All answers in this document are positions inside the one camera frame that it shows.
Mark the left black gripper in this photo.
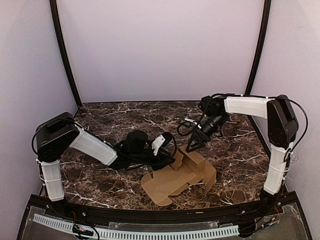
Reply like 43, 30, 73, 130
129, 149, 175, 172

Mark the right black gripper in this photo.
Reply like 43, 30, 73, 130
185, 114, 228, 153

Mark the brown cardboard box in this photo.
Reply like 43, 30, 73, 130
140, 144, 217, 207

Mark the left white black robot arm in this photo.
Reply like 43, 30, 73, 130
31, 112, 178, 218

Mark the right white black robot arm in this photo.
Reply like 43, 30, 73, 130
185, 93, 299, 196

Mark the left black camera cable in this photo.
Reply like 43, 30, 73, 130
119, 131, 179, 168

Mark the black camera cable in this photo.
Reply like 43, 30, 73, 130
177, 113, 205, 137
119, 131, 179, 168

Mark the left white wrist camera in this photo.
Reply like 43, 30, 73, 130
151, 134, 166, 156

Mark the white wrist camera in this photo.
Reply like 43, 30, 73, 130
184, 117, 198, 125
151, 134, 166, 156

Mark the right black camera cable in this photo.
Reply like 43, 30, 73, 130
177, 113, 205, 137

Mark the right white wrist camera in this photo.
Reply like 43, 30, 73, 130
184, 117, 198, 125

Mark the right black frame post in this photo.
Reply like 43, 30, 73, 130
243, 0, 273, 97

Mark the black frame post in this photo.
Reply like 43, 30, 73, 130
49, 0, 82, 108
243, 0, 273, 97

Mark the white slotted cable duct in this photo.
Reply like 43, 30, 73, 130
32, 213, 240, 240

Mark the black front rail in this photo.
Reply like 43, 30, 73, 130
29, 194, 296, 227

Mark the left black frame post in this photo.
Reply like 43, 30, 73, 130
49, 0, 82, 108

